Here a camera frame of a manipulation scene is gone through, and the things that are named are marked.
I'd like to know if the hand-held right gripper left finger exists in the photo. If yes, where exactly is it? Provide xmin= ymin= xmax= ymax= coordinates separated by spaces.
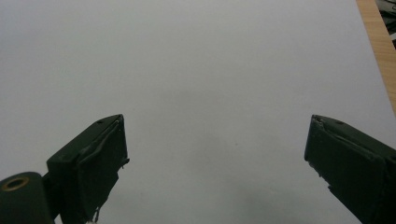
xmin=46 ymin=113 xmax=131 ymax=224

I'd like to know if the wooden table edge strip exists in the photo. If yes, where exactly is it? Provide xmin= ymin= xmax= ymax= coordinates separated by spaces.
xmin=355 ymin=0 xmax=396 ymax=118

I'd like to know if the dark equipment beyond table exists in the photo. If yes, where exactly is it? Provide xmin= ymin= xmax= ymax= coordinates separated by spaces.
xmin=375 ymin=0 xmax=396 ymax=49

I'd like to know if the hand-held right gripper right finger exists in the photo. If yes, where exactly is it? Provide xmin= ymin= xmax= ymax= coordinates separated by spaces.
xmin=304 ymin=114 xmax=396 ymax=224

